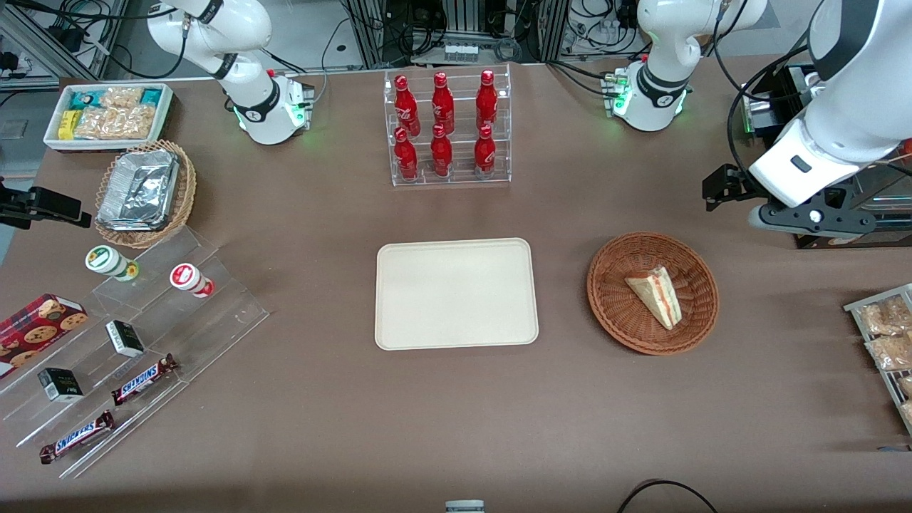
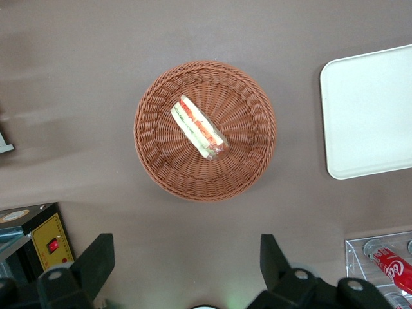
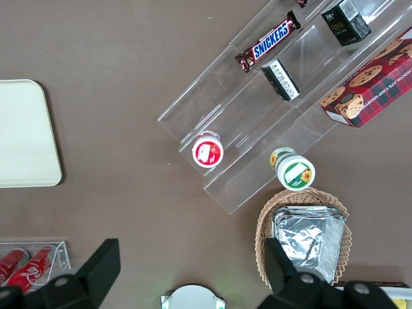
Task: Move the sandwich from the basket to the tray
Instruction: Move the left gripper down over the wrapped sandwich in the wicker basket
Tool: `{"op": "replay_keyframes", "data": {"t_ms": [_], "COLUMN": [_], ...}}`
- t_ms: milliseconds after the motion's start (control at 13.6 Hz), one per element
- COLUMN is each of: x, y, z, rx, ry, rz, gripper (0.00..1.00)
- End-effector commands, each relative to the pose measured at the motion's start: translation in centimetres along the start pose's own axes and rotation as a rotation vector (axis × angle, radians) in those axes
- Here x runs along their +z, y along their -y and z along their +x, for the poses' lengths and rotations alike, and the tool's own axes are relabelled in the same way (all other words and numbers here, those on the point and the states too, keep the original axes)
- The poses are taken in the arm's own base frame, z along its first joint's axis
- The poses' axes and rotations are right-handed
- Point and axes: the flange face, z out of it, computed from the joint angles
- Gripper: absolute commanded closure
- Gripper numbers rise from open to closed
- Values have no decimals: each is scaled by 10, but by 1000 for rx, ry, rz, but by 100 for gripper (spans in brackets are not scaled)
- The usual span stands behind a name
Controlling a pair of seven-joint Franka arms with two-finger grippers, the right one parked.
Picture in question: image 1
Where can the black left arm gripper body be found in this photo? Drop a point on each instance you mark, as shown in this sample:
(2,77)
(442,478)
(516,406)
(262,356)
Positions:
(741,187)

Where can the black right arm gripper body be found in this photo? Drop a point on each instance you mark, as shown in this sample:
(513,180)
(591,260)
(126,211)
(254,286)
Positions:
(16,206)

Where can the triangular sandwich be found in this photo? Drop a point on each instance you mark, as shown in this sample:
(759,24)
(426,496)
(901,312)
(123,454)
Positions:
(659,296)

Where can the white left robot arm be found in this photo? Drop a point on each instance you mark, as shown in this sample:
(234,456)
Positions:
(659,43)

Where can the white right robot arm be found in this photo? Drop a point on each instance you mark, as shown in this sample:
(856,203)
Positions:
(249,107)

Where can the oval light wicker basket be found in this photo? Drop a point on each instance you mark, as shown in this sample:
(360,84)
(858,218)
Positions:
(187,192)

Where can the round brown wicker basket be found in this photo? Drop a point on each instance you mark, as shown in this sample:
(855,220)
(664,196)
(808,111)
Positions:
(620,306)

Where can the beige rectangular tray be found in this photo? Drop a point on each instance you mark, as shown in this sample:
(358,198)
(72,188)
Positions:
(456,293)

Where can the green lid yogurt cup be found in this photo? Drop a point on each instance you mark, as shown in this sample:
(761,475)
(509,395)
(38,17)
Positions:
(107,261)

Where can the yellow snack pack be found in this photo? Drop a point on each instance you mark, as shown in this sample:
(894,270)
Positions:
(68,125)

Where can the silver foil container stack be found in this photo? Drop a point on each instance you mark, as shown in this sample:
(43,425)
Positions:
(139,191)

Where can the large clear cookie bag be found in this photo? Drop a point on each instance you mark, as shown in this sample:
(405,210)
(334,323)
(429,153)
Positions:
(117,122)

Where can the teal snack pack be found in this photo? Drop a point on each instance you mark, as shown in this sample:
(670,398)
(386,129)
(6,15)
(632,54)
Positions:
(84,100)

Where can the black food warmer machine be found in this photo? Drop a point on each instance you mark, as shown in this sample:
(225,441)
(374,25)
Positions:
(794,75)

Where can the red cookie box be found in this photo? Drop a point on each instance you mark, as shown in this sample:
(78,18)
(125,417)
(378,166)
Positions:
(35,331)

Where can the white snack bin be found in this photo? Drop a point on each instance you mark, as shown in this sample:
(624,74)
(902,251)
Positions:
(165,114)

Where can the small black carton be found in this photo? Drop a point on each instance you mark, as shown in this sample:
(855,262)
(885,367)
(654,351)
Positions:
(60,385)
(125,338)

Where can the red lid yogurt cup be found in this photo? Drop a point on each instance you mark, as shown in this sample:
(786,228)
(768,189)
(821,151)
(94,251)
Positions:
(189,278)

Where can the clear acrylic stepped display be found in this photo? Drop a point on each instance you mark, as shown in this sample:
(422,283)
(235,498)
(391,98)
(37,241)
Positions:
(214,313)

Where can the snickers chocolate bar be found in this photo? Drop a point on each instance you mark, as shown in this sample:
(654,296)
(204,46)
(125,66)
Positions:
(77,437)
(142,380)

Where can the clear bag of pastries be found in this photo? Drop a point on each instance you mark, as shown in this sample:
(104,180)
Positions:
(887,317)
(892,351)

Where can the red cola bottle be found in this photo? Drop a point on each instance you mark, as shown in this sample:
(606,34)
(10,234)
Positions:
(405,158)
(406,107)
(485,152)
(442,105)
(441,154)
(486,101)

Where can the clear acrylic bottle rack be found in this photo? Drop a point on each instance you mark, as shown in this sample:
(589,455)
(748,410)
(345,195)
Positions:
(459,178)

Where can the grey device at table edge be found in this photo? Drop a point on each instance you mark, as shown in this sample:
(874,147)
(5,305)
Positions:
(464,506)

